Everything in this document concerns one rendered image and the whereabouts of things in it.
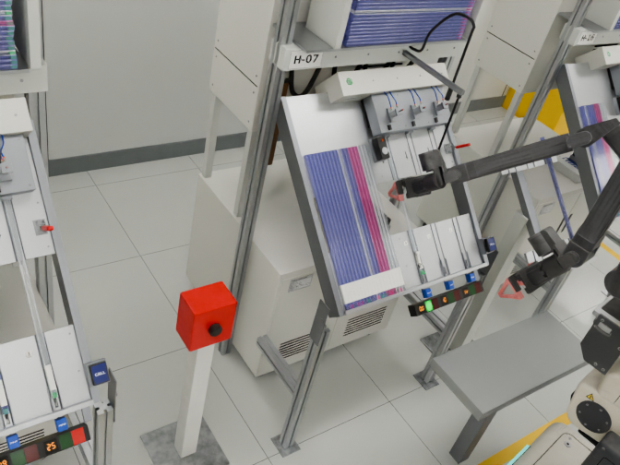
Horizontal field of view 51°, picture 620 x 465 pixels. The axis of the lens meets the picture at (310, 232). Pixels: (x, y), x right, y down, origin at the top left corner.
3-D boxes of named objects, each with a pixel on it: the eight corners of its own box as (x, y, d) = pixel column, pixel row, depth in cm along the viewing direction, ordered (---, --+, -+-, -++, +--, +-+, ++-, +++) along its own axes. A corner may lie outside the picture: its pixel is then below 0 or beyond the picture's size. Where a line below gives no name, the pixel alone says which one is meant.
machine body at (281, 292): (383, 337, 303) (424, 233, 266) (253, 387, 265) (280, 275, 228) (307, 250, 341) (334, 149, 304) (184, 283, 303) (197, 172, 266)
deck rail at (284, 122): (333, 315, 209) (344, 315, 204) (328, 317, 208) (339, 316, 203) (276, 102, 211) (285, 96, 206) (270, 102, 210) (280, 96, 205)
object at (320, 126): (447, 169, 246) (456, 166, 242) (303, 200, 210) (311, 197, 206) (423, 85, 247) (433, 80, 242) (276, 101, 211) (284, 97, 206)
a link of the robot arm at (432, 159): (462, 178, 203) (466, 177, 211) (452, 143, 202) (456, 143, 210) (425, 189, 207) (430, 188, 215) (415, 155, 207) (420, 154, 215)
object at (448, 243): (477, 264, 243) (483, 262, 240) (337, 312, 207) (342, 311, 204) (464, 214, 243) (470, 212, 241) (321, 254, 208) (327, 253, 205)
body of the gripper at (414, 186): (400, 180, 216) (415, 175, 210) (423, 175, 221) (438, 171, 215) (405, 199, 216) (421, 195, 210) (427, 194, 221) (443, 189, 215)
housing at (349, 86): (424, 96, 248) (450, 83, 236) (320, 110, 221) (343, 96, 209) (419, 76, 248) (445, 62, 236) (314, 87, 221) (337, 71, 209)
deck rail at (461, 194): (477, 266, 246) (489, 264, 241) (473, 268, 245) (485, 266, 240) (427, 85, 248) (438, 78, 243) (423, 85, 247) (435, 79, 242)
